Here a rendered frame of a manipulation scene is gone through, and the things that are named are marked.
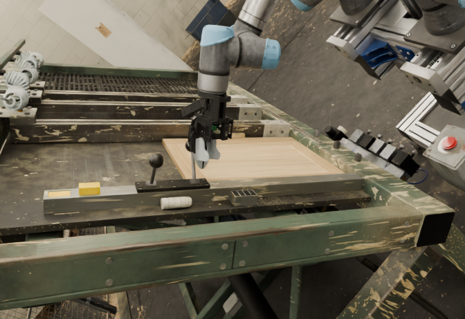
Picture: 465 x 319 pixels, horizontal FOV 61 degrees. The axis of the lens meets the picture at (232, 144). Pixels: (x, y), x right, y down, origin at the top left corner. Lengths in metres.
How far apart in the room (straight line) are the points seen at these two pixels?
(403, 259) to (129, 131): 1.02
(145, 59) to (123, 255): 4.63
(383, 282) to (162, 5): 5.90
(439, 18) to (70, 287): 1.20
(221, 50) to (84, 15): 4.39
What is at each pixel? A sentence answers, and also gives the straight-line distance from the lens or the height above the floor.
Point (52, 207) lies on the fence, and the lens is 1.06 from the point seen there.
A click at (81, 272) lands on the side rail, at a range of 0.86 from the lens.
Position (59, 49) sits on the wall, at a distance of 6.78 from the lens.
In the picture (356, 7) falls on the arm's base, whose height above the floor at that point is 1.06.
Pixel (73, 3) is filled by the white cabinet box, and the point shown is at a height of 1.80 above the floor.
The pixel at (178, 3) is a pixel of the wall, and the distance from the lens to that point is 6.74.
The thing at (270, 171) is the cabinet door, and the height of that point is 1.11.
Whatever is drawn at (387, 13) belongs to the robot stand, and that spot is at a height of 0.95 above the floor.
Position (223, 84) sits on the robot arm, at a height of 1.52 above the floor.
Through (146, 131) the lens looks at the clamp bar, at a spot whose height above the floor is 1.41.
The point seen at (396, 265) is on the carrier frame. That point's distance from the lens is 1.32.
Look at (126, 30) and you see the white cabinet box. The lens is 5.28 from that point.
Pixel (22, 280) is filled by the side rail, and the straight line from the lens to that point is 0.87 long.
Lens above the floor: 1.89
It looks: 29 degrees down
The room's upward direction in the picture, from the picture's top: 53 degrees counter-clockwise
